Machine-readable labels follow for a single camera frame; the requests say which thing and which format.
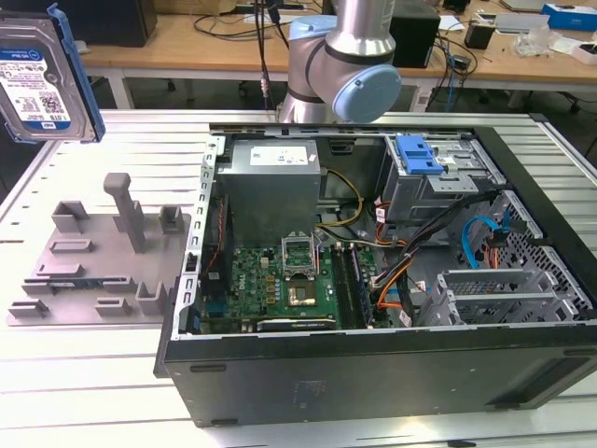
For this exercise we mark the crumpled white plastic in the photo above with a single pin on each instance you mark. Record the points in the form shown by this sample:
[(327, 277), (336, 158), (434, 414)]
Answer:
[(81, 46)]

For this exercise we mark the grey power supply unit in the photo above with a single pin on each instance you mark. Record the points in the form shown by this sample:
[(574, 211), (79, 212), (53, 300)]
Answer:
[(270, 200)]

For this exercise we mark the black graphics card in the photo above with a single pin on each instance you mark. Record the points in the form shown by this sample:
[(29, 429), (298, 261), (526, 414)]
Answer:
[(298, 324)]

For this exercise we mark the grey metal drive cage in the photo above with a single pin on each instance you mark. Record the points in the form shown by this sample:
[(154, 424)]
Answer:
[(410, 196)]

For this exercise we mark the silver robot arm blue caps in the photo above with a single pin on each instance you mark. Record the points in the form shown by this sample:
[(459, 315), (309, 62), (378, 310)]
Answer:
[(326, 60)]

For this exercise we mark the small white box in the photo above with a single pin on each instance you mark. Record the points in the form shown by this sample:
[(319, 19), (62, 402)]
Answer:
[(587, 52)]

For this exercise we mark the blue plastic drive latch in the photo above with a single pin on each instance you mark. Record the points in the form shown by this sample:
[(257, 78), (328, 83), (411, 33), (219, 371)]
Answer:
[(415, 154)]

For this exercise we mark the black tower box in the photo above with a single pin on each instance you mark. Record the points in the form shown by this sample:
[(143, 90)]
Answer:
[(417, 42)]

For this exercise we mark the large black box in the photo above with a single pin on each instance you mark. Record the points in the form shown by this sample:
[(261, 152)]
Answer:
[(121, 23)]

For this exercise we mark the black RAM slot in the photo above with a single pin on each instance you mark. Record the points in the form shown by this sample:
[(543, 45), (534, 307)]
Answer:
[(339, 284), (348, 287)]

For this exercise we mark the wooden desk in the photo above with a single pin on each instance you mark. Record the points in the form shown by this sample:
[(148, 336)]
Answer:
[(210, 51)]

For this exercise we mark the silver flat device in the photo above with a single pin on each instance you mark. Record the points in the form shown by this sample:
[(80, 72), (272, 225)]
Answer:
[(522, 22)]

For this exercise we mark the grey plastic parts rack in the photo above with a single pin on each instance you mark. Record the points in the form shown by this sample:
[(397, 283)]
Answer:
[(93, 298)]

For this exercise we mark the blue white carton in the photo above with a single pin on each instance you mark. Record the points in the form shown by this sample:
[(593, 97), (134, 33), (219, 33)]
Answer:
[(573, 18)]

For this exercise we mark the hard disk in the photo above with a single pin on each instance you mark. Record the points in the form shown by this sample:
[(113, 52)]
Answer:
[(42, 70)]

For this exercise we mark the green RAM stick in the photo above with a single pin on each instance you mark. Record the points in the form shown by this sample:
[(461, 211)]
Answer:
[(74, 284)]

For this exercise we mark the green motherboard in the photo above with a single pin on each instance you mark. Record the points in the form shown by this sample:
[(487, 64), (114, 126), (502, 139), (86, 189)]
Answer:
[(252, 280)]

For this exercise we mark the small black box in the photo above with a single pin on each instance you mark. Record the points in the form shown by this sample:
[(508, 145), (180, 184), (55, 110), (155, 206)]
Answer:
[(480, 36)]

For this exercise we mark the black open PC case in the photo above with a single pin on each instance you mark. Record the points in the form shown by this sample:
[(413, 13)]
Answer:
[(373, 382)]

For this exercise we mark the CPU socket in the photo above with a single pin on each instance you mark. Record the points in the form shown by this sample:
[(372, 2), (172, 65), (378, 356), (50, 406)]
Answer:
[(301, 296)]

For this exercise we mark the clear plastic bags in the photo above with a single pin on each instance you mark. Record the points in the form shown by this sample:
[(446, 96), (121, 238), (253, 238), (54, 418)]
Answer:
[(536, 42)]

